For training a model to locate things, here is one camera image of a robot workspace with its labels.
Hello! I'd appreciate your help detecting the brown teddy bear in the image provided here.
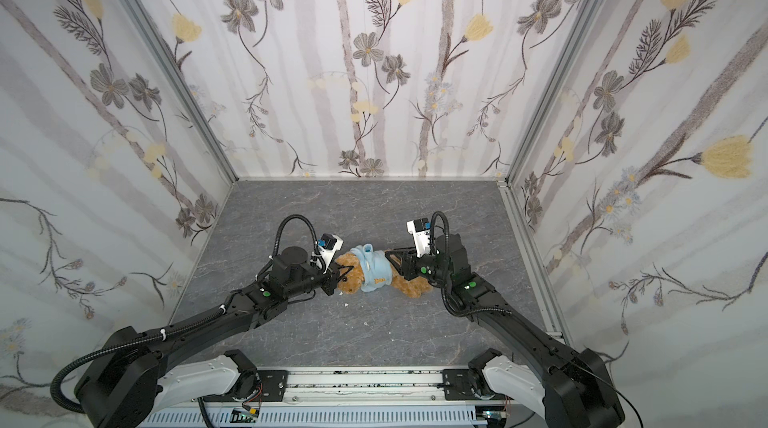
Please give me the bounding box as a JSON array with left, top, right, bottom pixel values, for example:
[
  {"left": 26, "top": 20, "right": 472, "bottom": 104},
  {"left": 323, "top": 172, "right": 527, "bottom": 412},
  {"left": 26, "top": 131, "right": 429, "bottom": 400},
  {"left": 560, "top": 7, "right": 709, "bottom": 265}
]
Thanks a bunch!
[{"left": 336, "top": 251, "right": 432, "bottom": 299}]

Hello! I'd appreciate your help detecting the light blue teddy hoodie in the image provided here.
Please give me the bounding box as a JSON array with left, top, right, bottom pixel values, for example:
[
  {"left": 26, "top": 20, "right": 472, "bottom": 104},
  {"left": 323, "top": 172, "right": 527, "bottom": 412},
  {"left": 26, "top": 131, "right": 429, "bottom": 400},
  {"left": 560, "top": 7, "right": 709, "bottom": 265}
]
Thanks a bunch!
[{"left": 351, "top": 243, "right": 393, "bottom": 292}]

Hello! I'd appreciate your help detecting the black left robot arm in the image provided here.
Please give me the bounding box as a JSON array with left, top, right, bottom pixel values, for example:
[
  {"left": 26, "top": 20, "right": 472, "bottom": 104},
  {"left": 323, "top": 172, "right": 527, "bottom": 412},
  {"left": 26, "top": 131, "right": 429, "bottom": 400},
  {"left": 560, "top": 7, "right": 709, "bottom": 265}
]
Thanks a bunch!
[{"left": 51, "top": 242, "right": 339, "bottom": 427}]

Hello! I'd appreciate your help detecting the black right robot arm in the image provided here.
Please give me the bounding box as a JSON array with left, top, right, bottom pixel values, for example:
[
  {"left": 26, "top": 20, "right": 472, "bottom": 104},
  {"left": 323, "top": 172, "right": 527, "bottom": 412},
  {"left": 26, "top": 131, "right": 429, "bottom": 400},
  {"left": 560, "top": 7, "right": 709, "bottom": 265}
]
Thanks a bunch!
[{"left": 385, "top": 235, "right": 626, "bottom": 427}]

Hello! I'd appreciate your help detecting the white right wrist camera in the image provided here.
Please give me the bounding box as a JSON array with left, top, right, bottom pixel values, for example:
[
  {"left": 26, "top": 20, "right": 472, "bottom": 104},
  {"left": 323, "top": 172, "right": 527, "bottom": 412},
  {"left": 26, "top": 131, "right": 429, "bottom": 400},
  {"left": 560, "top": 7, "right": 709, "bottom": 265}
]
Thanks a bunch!
[{"left": 406, "top": 218, "right": 431, "bottom": 257}]

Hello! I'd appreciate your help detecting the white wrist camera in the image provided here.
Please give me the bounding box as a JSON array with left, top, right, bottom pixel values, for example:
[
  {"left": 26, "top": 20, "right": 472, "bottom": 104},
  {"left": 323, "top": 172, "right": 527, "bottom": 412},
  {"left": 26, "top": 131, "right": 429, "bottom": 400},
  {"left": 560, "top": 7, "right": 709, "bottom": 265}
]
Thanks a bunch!
[
  {"left": 316, "top": 233, "right": 343, "bottom": 272},
  {"left": 406, "top": 218, "right": 431, "bottom": 257}
]

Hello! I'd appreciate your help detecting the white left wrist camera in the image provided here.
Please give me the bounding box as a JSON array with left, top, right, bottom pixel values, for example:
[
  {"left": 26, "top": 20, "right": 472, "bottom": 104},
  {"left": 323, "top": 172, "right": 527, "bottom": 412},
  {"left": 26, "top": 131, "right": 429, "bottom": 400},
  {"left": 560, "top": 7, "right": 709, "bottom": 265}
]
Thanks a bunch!
[{"left": 316, "top": 233, "right": 343, "bottom": 272}]

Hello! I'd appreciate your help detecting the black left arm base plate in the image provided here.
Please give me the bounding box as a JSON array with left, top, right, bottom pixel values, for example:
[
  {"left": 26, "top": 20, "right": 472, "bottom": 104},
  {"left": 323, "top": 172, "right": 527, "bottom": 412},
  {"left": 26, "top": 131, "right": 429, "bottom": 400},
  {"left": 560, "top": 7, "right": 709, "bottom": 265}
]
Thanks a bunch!
[{"left": 203, "top": 370, "right": 289, "bottom": 403}]

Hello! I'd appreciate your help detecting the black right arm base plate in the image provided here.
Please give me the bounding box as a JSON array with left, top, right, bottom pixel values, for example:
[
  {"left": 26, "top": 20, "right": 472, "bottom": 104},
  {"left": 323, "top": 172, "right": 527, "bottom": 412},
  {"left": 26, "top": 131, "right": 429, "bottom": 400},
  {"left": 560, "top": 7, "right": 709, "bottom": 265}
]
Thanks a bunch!
[{"left": 438, "top": 368, "right": 511, "bottom": 402}]

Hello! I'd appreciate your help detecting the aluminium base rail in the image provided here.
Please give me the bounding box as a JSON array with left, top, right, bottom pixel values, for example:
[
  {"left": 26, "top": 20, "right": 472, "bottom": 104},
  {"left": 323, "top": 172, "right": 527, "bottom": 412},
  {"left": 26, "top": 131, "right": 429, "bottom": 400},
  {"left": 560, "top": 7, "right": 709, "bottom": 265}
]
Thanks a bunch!
[{"left": 110, "top": 364, "right": 619, "bottom": 428}]

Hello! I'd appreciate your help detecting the white perforated cable tray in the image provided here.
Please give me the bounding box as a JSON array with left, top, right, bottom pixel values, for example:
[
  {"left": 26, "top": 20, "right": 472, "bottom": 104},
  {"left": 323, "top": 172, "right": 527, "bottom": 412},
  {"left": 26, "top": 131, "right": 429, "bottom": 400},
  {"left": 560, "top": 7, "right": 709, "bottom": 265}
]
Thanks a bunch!
[{"left": 137, "top": 406, "right": 488, "bottom": 428}]

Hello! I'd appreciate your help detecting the black corrugated cable conduit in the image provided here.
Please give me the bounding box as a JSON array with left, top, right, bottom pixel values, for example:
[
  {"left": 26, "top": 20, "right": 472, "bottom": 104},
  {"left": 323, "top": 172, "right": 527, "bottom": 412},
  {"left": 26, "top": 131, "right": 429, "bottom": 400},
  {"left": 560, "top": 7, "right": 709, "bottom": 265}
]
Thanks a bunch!
[{"left": 49, "top": 328, "right": 169, "bottom": 415}]

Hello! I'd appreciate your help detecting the aluminium corner post right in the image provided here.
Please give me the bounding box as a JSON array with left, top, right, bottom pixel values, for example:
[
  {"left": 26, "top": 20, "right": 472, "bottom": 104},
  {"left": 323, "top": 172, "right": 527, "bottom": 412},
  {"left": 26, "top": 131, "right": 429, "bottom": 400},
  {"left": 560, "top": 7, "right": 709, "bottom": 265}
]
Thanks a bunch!
[{"left": 504, "top": 0, "right": 604, "bottom": 185}]

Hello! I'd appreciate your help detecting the aluminium corner post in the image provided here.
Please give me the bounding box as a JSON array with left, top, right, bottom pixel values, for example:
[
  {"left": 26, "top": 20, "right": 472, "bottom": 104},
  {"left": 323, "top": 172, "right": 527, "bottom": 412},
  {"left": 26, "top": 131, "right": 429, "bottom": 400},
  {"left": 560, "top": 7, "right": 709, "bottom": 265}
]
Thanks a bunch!
[
  {"left": 504, "top": 0, "right": 604, "bottom": 185},
  {"left": 119, "top": 0, "right": 239, "bottom": 185}
]

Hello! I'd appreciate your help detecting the aluminium corner post left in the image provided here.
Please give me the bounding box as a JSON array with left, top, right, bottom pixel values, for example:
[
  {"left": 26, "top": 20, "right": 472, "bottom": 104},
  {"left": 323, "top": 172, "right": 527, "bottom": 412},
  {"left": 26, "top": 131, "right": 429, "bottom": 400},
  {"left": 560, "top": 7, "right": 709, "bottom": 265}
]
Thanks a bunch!
[{"left": 119, "top": 0, "right": 239, "bottom": 185}]

